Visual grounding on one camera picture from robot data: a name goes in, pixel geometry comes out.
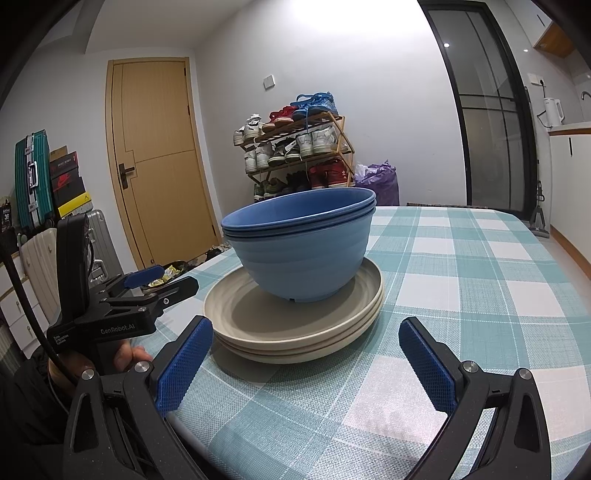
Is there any white electric kettle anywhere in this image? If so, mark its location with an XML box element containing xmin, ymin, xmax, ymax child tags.
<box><xmin>543</xmin><ymin>97</ymin><xmax>565</xmax><ymax>128</ymax></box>

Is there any white kitchen counter cabinet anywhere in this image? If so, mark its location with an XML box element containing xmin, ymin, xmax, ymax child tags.
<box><xmin>547</xmin><ymin>121</ymin><xmax>591</xmax><ymax>268</ymax></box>

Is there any cream ribbed suitcase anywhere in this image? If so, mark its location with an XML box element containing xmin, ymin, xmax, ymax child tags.
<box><xmin>21</xmin><ymin>227</ymin><xmax>63</xmax><ymax>321</ymax></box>

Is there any yellow black shoe box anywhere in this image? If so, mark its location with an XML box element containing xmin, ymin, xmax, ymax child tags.
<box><xmin>55</xmin><ymin>191</ymin><xmax>94</xmax><ymax>219</ymax></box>

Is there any white drawer unit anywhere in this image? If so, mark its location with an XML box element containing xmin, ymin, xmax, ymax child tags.
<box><xmin>0</xmin><ymin>251</ymin><xmax>49</xmax><ymax>358</ymax></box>

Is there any wooden door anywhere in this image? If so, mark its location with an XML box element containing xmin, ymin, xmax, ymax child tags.
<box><xmin>105</xmin><ymin>58</ymin><xmax>222</xmax><ymax>275</ymax></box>

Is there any teal checkered tablecloth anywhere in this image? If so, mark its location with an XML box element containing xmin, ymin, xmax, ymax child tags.
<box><xmin>152</xmin><ymin>205</ymin><xmax>591</xmax><ymax>480</ymax></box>

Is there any grey stick vacuum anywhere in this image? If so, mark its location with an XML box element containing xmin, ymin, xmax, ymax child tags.
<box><xmin>524</xmin><ymin>85</ymin><xmax>551</xmax><ymax>238</ymax></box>

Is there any person's left forearm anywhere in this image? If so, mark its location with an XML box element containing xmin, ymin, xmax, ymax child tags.
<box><xmin>0</xmin><ymin>364</ymin><xmax>75</xmax><ymax>480</ymax></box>

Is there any person's left hand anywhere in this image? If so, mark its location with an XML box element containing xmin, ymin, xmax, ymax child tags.
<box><xmin>47</xmin><ymin>342</ymin><xmax>154</xmax><ymax>395</ymax></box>

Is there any purple plastic bag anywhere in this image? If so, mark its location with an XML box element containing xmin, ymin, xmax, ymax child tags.
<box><xmin>355</xmin><ymin>159</ymin><xmax>400</xmax><ymax>207</ymax></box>

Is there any silver suitcase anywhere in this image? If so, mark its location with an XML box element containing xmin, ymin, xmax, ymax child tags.
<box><xmin>85</xmin><ymin>209</ymin><xmax>124</xmax><ymax>289</ymax></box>

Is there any shoe rack with shoes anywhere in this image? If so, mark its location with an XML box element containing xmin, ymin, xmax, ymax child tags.
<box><xmin>232</xmin><ymin>91</ymin><xmax>356</xmax><ymax>201</ymax></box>

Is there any black framed glass door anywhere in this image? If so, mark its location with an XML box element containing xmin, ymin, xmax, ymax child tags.
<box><xmin>418</xmin><ymin>0</ymin><xmax>541</xmax><ymax>217</ymax></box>

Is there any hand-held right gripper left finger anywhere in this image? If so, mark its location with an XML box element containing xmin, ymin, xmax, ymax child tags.
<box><xmin>62</xmin><ymin>315</ymin><xmax>215</xmax><ymax>480</ymax></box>

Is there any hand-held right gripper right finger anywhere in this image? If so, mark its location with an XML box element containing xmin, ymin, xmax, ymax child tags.
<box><xmin>398</xmin><ymin>316</ymin><xmax>552</xmax><ymax>480</ymax></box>

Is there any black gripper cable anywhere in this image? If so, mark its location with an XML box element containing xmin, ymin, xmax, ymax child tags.
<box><xmin>0</xmin><ymin>249</ymin><xmax>77</xmax><ymax>386</ymax></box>

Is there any teal suitcase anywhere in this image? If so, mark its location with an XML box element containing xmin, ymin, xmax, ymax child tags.
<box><xmin>14</xmin><ymin>129</ymin><xmax>52</xmax><ymax>232</ymax></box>

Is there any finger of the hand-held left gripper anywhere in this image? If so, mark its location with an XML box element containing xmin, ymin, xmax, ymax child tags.
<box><xmin>99</xmin><ymin>277</ymin><xmax>200</xmax><ymax>319</ymax></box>
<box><xmin>88</xmin><ymin>265</ymin><xmax>164</xmax><ymax>301</ymax></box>

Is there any white wall cabinet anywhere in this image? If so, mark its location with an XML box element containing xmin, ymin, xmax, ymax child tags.
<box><xmin>505</xmin><ymin>0</ymin><xmax>578</xmax><ymax>58</ymax></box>

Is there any black red shoe box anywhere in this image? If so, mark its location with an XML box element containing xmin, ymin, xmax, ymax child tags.
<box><xmin>51</xmin><ymin>173</ymin><xmax>88</xmax><ymax>206</ymax></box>

